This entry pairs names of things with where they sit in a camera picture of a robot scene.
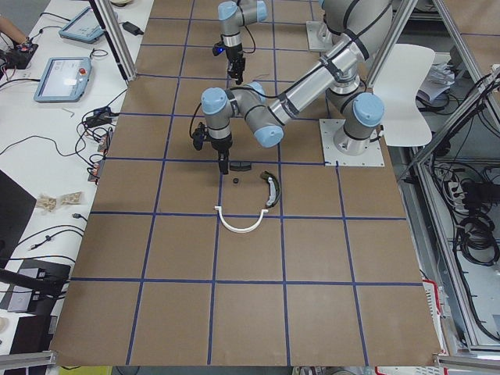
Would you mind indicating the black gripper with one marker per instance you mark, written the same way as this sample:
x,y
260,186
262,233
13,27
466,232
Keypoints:
x,y
234,53
221,145

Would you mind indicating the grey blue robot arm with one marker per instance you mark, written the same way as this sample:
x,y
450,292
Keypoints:
x,y
233,15
358,29

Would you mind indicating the grey brake pad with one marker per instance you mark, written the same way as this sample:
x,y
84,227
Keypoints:
x,y
238,166

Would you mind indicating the white curved plastic part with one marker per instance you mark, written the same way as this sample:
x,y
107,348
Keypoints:
x,y
240,225

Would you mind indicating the green curved brake shoe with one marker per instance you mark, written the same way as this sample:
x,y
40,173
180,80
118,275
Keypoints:
x,y
274,186

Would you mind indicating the black power adapter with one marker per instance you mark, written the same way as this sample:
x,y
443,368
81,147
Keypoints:
x,y
132,28

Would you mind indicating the blue teach pendant far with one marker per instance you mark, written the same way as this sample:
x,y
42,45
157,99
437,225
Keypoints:
x,y
84,27

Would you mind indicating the blue teach pendant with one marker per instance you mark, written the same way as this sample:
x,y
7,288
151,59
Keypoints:
x,y
84,27
63,80

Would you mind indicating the white plastic chair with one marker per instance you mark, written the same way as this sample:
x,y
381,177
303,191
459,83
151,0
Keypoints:
x,y
397,85

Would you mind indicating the blue teach pendant near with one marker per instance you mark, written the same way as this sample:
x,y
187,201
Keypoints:
x,y
63,80

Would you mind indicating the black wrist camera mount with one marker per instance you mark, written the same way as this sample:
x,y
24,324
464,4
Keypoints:
x,y
199,136
218,49

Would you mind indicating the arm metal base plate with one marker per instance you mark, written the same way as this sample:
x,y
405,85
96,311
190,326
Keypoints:
x,y
319,37
341,150

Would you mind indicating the aluminium frame post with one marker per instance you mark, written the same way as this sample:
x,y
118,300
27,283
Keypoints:
x,y
106,18

